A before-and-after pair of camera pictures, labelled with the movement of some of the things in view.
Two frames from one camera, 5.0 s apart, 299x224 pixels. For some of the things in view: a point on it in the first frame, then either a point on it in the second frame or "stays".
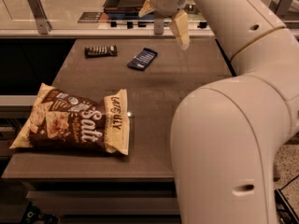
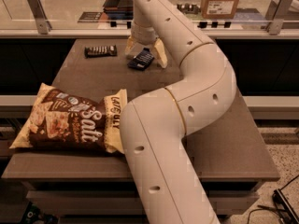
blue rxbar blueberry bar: x=144 y=59 stays
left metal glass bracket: x=35 y=3 stays
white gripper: x=167 y=1 to x=144 y=35
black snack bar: x=100 y=51 stays
